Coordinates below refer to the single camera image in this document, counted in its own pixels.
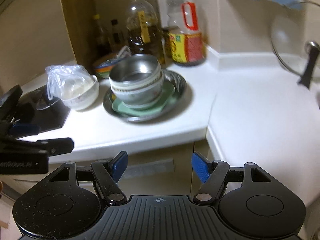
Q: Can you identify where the colourful striped bowl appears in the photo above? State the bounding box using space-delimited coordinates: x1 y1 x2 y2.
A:
93 53 125 79

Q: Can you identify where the small dark sauce bottle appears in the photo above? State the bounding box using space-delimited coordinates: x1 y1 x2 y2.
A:
111 19 125 51

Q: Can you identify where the glass pot lid black handle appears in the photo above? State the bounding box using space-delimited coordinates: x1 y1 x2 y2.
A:
270 0 319 89

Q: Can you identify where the white ceramic bowl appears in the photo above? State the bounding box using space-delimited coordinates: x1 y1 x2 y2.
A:
111 79 163 105

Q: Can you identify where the large stainless steel plate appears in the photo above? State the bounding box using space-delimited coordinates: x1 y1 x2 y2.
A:
103 70 187 122

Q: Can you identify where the soy sauce bottle red handle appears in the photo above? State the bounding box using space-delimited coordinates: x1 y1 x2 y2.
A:
168 0 205 67

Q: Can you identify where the white bowl with plastic bag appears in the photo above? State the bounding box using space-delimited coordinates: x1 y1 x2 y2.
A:
45 65 99 111

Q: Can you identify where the cooking oil bottle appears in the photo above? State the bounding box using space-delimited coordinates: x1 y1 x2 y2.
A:
125 0 165 65

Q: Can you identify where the stainless steel bowl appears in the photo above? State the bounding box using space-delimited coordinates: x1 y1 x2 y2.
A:
109 54 161 88

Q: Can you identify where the green square plate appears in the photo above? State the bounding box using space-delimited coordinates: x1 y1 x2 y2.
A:
112 81 175 116

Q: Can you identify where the black stove top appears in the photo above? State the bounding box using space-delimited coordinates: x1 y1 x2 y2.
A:
14 85 70 133

